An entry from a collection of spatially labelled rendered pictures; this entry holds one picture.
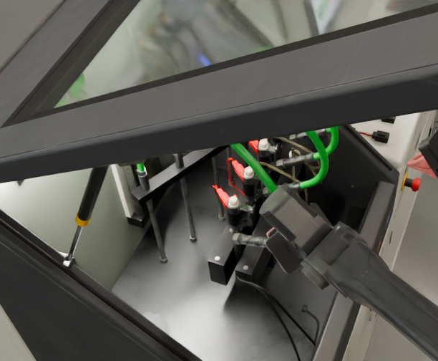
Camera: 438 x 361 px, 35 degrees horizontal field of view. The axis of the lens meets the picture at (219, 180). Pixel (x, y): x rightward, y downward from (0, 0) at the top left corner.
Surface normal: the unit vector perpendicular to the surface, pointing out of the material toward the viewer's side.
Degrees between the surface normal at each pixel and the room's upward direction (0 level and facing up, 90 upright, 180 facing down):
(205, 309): 0
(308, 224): 48
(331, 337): 0
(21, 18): 0
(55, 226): 90
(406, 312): 35
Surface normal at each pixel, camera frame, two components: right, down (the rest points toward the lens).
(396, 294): -0.62, -0.61
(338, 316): -0.08, -0.64
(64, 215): 0.91, 0.26
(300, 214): 0.10, 0.05
